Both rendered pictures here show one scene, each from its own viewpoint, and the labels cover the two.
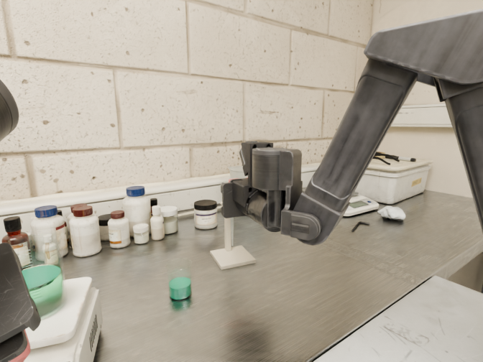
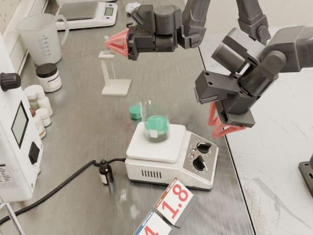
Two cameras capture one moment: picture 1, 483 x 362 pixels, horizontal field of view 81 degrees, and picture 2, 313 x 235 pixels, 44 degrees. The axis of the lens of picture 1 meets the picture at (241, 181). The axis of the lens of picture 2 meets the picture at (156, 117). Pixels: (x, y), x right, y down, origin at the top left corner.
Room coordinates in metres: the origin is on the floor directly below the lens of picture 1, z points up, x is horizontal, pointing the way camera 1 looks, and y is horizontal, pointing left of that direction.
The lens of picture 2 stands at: (-0.10, 0.79, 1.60)
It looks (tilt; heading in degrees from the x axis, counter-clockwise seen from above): 39 degrees down; 306
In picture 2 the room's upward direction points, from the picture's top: 7 degrees counter-clockwise
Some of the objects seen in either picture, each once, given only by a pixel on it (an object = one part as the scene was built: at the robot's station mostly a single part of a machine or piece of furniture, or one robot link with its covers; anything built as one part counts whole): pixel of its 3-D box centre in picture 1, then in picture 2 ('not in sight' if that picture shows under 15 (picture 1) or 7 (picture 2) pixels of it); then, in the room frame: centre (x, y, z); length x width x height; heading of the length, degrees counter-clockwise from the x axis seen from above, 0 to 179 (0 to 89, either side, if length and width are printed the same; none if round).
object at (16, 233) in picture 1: (16, 243); not in sight; (0.55, 0.47, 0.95); 0.04 x 0.04 x 0.11
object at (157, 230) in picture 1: (157, 222); (43, 102); (0.70, 0.22, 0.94); 0.03 x 0.03 x 0.09
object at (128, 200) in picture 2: not in sight; (128, 200); (0.29, 0.38, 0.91); 0.06 x 0.06 x 0.02
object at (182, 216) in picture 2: not in sight; (177, 202); (0.19, 0.34, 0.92); 0.09 x 0.06 x 0.04; 90
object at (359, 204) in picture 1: (334, 198); (85, 14); (1.02, -0.35, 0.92); 0.26 x 0.19 x 0.05; 32
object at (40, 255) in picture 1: (36, 276); (156, 123); (0.30, 0.24, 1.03); 0.07 x 0.06 x 0.08; 148
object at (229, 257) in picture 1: (231, 231); (113, 71); (0.59, 0.02, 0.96); 0.08 x 0.08 x 0.13; 23
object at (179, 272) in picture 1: (180, 279); (135, 107); (0.45, 0.11, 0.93); 0.04 x 0.04 x 0.06
